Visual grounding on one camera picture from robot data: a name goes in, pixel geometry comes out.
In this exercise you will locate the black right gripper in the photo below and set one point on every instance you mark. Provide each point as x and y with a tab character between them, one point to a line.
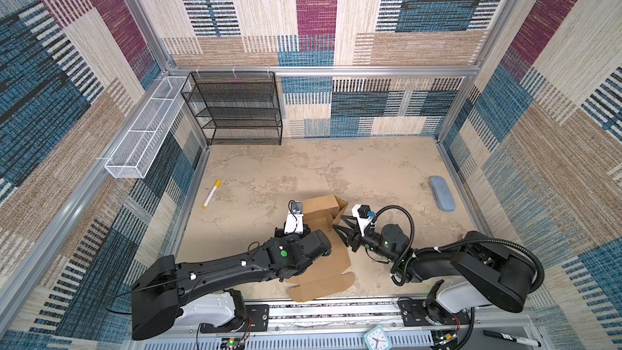
349	233

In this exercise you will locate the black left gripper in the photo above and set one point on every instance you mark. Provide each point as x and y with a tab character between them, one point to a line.
279	234

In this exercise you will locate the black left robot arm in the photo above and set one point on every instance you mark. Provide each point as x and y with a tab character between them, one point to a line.
159	294

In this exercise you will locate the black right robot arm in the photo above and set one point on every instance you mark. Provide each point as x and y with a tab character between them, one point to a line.
503	272

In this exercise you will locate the yellow-capped white marker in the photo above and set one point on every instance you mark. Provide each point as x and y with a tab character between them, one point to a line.
211	194

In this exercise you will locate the blue-grey glasses case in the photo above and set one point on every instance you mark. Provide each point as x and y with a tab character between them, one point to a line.
442	194

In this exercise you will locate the small teal alarm clock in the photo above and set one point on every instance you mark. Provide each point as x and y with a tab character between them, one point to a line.
377	339

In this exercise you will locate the black marker pen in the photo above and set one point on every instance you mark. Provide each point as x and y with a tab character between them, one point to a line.
513	338

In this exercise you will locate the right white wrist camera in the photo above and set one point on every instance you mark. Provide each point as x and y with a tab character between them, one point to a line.
365	218

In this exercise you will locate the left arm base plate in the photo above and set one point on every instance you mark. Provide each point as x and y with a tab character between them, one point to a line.
257	318

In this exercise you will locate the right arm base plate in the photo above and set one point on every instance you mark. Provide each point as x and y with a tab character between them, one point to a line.
417	313

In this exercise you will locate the black wire shelf rack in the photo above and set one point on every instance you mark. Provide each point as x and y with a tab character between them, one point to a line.
235	107

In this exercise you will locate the white wire mesh basket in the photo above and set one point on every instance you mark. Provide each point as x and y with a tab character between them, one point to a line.
135	154

